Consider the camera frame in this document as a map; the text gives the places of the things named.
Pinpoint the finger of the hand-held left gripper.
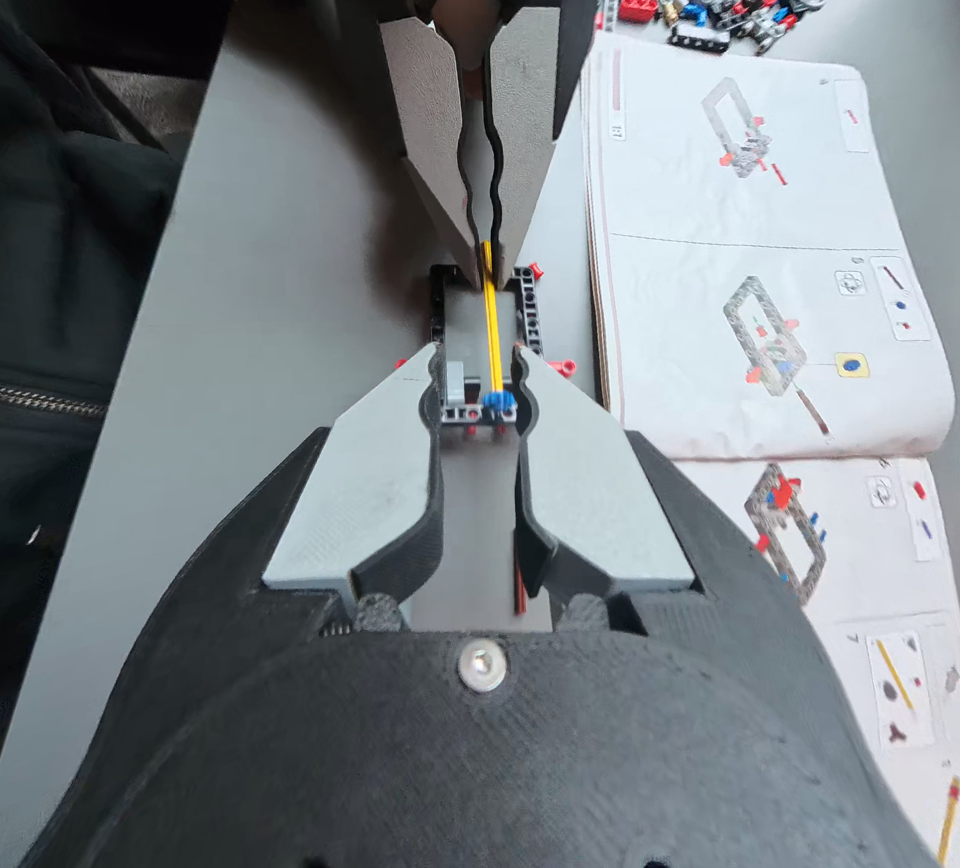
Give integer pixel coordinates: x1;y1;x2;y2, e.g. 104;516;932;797
483;4;564;284
377;16;485;292

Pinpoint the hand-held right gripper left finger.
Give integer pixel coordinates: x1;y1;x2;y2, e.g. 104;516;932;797
261;340;447;607

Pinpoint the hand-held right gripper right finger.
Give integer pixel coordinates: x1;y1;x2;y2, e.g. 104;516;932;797
510;343;696;601

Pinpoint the black lego frame assembly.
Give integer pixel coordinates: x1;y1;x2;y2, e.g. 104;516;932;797
393;264;579;438

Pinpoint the yellow lego axle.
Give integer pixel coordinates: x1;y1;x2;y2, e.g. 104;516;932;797
478;240;505;397

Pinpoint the lego instruction booklet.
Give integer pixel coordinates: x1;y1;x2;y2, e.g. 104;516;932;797
581;35;960;868

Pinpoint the person's left hand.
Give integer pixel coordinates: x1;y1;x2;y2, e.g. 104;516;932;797
433;0;504;98

